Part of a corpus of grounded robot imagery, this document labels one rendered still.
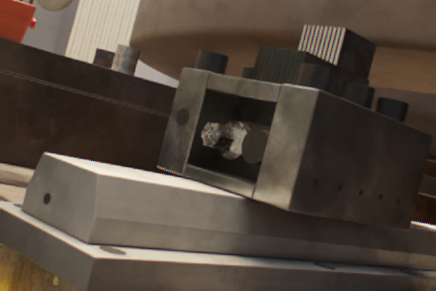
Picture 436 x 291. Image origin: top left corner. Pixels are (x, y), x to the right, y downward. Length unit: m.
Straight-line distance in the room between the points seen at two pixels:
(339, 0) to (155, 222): 0.84
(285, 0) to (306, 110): 0.68
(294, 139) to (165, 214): 0.26
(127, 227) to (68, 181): 0.11
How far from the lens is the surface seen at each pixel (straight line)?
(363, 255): 1.55
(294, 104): 1.18
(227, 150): 1.32
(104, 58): 3.38
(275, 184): 1.17
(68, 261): 0.96
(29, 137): 2.23
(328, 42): 1.43
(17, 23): 2.23
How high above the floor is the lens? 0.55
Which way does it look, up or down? 2 degrees up
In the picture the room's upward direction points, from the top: 15 degrees clockwise
